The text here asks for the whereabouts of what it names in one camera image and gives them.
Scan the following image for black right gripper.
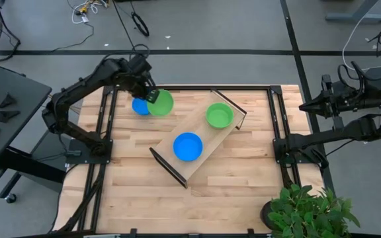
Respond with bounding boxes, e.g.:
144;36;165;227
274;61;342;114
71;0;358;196
298;74;365;132

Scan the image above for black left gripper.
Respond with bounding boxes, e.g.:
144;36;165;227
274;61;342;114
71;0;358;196
124;54;161;104

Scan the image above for small blue plastic bowl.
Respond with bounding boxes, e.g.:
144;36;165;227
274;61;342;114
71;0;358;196
131;97;151;116

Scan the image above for small green plastic bowl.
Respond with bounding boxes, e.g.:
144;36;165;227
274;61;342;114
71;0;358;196
146;89;175;117

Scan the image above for large blue plastic bowl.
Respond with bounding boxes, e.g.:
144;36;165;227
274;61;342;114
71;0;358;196
173;132;204;163

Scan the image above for large green plastic bowl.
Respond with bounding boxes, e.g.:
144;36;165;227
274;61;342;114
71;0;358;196
205;102;235;130

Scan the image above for wooden riser shelf black legs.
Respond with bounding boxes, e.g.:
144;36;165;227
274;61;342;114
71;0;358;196
149;89;247;190

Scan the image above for grey desk foot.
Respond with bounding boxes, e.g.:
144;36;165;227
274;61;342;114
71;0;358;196
325;0;381;24

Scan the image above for potted green leafy plant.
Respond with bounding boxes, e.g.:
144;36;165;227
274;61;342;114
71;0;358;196
259;184;361;238

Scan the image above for black desk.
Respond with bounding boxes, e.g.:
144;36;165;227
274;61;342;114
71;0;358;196
0;62;66;204

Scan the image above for black wedge block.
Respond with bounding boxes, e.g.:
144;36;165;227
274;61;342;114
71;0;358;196
0;93;17;108
0;110;21;124

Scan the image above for black aluminium rig frame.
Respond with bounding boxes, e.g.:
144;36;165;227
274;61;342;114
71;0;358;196
56;74;335;238

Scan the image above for black coiled cable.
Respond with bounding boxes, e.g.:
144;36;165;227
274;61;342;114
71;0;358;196
130;11;150;38

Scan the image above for long black cable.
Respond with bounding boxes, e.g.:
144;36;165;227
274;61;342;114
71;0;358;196
112;0;136;47

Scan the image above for white yellow cable bundle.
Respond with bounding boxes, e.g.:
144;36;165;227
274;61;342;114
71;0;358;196
66;0;109;25

